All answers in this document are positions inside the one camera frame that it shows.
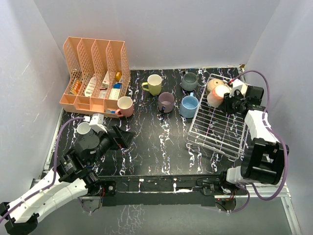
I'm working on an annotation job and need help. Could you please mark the pink mug white inside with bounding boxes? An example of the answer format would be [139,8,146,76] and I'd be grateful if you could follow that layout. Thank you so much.
[115,96,134,117]

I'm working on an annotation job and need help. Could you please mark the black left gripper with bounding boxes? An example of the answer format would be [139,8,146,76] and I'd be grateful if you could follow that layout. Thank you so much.
[89,124,135,165]

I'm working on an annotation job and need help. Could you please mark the white labelled box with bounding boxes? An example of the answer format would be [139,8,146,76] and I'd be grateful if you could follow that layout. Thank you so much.
[84,76,97,97]

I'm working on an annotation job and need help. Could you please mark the small white cup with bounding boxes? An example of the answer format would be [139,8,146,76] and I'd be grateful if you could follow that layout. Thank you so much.
[77,122,94,135]

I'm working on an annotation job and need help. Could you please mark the yellow-green ceramic mug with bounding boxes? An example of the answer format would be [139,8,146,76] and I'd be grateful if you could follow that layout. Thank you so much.
[141,74,162,96]

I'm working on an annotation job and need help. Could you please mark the white wire dish rack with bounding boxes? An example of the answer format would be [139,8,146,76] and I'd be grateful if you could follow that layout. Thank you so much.
[186,73,251,162]

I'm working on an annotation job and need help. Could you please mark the pink plastic file organizer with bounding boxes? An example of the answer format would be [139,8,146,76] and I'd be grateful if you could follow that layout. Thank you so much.
[60,37,131,118]

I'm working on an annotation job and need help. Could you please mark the black front mounting rail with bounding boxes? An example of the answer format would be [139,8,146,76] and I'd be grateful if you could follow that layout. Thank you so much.
[81,172,247,207]

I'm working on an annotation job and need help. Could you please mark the light blue ceramic mug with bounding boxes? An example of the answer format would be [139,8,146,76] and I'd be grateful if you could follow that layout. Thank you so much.
[179,92,199,118]

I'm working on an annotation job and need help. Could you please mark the green-inside mushroom pattern mug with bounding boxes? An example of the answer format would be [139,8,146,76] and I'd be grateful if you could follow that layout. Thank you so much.
[240,83,248,94]

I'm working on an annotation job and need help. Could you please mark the dark grey round mug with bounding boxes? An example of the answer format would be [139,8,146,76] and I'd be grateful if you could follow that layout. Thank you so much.
[181,72,198,92]

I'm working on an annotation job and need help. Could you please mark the light pink mug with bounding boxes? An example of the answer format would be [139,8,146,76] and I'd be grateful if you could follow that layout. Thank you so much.
[207,85,230,108]

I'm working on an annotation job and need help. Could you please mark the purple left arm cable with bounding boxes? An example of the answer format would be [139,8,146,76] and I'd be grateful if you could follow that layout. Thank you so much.
[0,117,86,222]

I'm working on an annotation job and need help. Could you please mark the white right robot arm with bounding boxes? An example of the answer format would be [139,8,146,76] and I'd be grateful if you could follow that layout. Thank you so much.
[218,83,289,194]

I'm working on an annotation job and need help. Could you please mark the purple ceramic mug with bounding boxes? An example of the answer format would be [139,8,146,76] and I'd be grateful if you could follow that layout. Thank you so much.
[158,92,175,113]

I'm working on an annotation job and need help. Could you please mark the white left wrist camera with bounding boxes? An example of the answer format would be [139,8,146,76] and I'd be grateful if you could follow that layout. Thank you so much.
[84,113,107,133]

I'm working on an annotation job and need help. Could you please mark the white printed flat box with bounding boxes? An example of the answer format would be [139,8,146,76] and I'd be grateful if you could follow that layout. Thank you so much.
[109,88,121,100]

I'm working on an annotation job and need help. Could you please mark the tan glazed round mug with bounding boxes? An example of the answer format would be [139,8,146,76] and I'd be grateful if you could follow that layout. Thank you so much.
[205,78,224,95]

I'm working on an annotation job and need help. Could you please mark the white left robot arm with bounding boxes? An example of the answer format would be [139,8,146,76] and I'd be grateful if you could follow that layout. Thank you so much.
[0,125,134,235]

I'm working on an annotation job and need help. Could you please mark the orange red packet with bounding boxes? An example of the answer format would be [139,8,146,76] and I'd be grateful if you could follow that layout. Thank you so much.
[69,79,82,95]

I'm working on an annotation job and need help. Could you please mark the white red medicine box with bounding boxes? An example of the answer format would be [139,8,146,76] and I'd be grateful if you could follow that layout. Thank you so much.
[100,72,110,89]

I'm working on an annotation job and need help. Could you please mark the blue white small box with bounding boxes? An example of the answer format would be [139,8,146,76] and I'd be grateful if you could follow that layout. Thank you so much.
[113,83,123,90]

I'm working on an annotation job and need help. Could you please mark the yellow small bottle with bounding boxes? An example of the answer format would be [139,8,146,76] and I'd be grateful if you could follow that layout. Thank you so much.
[115,71,122,82]

